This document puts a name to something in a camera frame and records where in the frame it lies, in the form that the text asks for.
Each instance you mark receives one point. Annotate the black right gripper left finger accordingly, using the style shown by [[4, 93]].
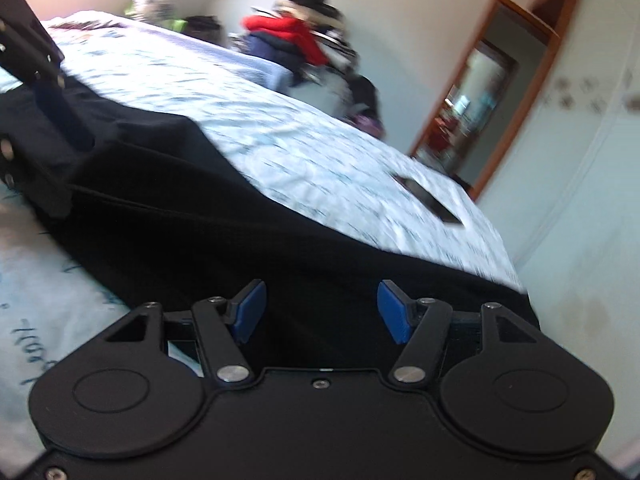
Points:
[[140, 383]]

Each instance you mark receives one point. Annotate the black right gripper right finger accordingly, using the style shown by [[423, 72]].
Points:
[[499, 380]]

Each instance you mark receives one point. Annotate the red jacket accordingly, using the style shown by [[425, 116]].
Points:
[[286, 34]]

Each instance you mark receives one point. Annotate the black smartphone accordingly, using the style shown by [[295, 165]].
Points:
[[427, 200]]

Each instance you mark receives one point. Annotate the lavender blue knit blanket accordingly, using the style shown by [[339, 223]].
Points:
[[265, 73]]

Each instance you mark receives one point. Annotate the dark brown bag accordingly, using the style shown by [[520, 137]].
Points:
[[206, 28]]

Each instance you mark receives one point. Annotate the black pants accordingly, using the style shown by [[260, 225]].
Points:
[[157, 212]]

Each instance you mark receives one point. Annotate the white floral wardrobe door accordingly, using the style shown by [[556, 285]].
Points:
[[566, 203]]

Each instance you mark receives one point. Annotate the navy blue folded garment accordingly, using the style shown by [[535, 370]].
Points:
[[279, 51]]

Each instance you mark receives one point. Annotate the wooden door frame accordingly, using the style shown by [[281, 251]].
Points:
[[492, 90]]

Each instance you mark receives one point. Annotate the light blue script-print quilt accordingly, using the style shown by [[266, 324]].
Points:
[[292, 152]]

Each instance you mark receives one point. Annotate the white and dark clothes stack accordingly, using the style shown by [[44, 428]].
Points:
[[327, 24]]

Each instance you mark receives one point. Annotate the purple cloth item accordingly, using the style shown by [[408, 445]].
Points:
[[372, 126]]

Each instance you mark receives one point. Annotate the black bag on pile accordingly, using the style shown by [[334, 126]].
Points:
[[363, 97]]

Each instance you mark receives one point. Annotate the colourful zebra-pattern blanket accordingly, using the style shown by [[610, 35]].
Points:
[[85, 26]]

